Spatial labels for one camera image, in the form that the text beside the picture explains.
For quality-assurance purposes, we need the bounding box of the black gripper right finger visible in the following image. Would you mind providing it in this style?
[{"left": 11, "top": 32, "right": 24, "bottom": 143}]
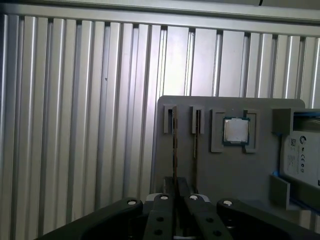
[{"left": 177, "top": 176, "right": 294, "bottom": 240}]

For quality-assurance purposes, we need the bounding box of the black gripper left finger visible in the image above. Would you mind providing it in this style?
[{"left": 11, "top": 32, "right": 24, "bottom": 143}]
[{"left": 36, "top": 176, "right": 176, "bottom": 240}]

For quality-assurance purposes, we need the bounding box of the RAM stick with black chips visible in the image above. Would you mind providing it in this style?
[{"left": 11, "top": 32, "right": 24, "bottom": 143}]
[{"left": 171, "top": 106, "right": 180, "bottom": 198}]

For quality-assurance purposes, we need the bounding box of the grey parts rack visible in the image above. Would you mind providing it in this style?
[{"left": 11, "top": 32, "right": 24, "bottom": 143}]
[{"left": 151, "top": 95, "right": 320, "bottom": 217}]

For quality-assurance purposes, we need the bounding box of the hard disk in blue carrier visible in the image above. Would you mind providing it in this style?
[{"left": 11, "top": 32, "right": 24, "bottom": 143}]
[{"left": 271, "top": 109, "right": 320, "bottom": 211}]

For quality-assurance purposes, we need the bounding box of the silver CPU green rim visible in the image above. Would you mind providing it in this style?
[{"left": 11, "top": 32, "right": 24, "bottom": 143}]
[{"left": 221, "top": 115, "right": 251, "bottom": 146}]

